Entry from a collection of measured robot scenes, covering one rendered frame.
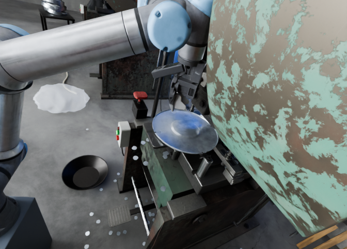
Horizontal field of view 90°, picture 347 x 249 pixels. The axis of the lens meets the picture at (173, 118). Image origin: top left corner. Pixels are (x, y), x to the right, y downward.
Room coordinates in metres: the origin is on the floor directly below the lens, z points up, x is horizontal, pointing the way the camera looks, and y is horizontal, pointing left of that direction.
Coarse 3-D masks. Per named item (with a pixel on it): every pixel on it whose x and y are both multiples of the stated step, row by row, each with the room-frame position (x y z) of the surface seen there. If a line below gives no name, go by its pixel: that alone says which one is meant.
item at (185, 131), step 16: (160, 112) 0.66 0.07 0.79; (176, 112) 0.71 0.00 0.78; (192, 112) 0.75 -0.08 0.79; (160, 128) 0.56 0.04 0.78; (176, 128) 0.58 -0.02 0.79; (192, 128) 0.61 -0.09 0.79; (208, 128) 0.66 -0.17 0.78; (176, 144) 0.49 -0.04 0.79; (192, 144) 0.52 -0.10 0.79; (208, 144) 0.54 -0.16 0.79
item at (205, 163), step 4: (208, 156) 0.47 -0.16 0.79; (204, 160) 0.45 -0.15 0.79; (208, 160) 0.45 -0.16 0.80; (212, 160) 0.46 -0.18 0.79; (200, 164) 0.46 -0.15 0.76; (204, 164) 0.44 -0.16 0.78; (208, 164) 0.44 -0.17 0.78; (200, 168) 0.45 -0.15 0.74; (204, 168) 0.44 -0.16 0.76; (208, 168) 0.45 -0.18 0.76; (200, 172) 0.44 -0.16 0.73; (204, 172) 0.44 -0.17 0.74; (200, 176) 0.44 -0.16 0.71
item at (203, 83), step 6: (204, 72) 0.67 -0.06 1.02; (204, 78) 0.65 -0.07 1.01; (204, 84) 0.64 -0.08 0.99; (198, 90) 0.63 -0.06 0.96; (204, 90) 0.61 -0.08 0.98; (198, 96) 0.62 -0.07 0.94; (204, 96) 0.59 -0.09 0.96; (192, 102) 0.64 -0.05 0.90; (198, 102) 0.61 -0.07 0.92; (204, 102) 0.58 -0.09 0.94; (198, 108) 0.60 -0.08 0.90; (204, 108) 0.57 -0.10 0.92; (204, 114) 0.57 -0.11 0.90; (210, 114) 0.58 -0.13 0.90
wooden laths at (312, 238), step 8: (296, 232) 0.74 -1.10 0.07; (320, 232) 0.70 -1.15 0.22; (328, 232) 0.68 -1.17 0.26; (344, 232) 0.67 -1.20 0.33; (304, 240) 0.69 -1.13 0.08; (312, 240) 0.68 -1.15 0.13; (328, 240) 0.66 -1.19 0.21; (336, 240) 0.65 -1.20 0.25; (312, 248) 0.66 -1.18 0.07; (320, 248) 0.64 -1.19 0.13; (344, 248) 0.61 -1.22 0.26
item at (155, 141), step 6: (144, 126) 0.54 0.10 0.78; (150, 126) 0.56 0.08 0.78; (150, 132) 0.52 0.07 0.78; (150, 138) 0.49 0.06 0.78; (156, 138) 0.50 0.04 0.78; (156, 144) 0.47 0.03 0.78; (162, 144) 0.47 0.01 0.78; (168, 150) 0.57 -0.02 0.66; (174, 150) 0.54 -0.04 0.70; (174, 156) 0.54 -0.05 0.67
